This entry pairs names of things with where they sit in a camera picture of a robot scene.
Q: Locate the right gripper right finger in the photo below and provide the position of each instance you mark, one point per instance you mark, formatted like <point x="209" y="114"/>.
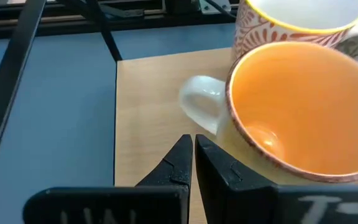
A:
<point x="228" y="199"/>

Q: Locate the black table frame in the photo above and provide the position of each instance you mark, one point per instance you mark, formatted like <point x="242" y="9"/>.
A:
<point x="166" y="20"/>

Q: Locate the silver metal bracket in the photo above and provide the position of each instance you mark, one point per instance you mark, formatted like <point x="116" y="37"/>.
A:
<point x="211" y="7"/>

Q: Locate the yellow mug orange inside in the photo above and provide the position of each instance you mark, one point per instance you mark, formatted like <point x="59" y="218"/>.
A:
<point x="306" y="109"/>

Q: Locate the blue table mat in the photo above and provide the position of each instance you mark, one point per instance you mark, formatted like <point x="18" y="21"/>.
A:
<point x="57" y="124"/>

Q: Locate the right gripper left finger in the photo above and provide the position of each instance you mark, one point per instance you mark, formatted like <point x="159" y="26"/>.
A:
<point x="166" y="199"/>

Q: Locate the orange floral pattern mug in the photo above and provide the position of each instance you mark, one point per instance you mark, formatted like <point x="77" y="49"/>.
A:
<point x="259" y="34"/>

